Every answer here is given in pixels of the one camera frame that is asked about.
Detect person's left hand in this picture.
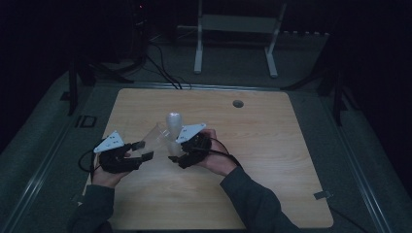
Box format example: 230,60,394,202
91,150,133,189

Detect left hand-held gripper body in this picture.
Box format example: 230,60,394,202
92,129,144,175

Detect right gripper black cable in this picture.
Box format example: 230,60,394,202
192,137,243,169

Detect person's right hand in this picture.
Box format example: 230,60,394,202
196,128,239,178

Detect grey tape strip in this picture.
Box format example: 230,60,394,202
313,190,333,201

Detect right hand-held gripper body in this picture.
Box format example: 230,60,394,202
175,122,214,170

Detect white bottle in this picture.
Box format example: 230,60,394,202
164,111,185,157

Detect white metal stand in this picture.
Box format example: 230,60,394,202
193,0,289,80

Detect dark computer tower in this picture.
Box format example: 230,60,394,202
127,0,151,64

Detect black floor cables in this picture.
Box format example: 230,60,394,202
142,40,192,90

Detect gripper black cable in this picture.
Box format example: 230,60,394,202
192,137,243,169
78,139,105,183

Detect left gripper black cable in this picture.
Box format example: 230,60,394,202
78,139,105,183

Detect black tripod stand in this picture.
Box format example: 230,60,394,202
66,54,135,117
280,61,361,128

